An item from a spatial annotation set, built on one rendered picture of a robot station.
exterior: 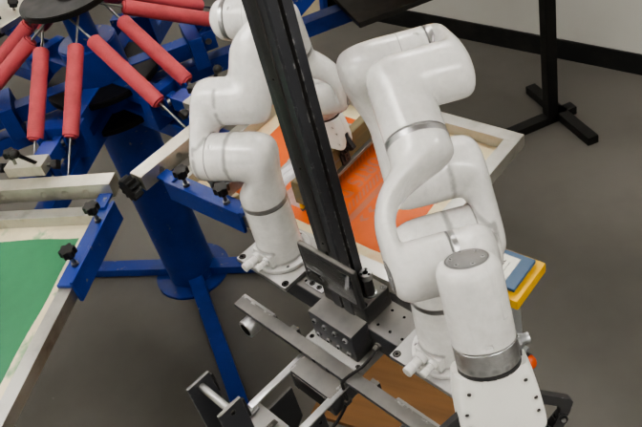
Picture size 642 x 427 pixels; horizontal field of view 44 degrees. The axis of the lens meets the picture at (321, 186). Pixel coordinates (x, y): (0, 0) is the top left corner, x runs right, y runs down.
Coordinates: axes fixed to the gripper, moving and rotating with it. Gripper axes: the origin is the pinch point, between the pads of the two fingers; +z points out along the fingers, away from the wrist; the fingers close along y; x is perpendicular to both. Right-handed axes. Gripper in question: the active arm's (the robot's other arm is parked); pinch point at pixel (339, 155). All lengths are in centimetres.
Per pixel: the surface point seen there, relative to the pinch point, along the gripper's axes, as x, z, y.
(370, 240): -18.6, 3.9, 22.3
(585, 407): 14, 101, 60
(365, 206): -9.4, 4.7, 14.1
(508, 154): 20.3, 3.4, 38.8
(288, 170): -7.3, 4.8, -14.3
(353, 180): -2.4, 5.3, 4.8
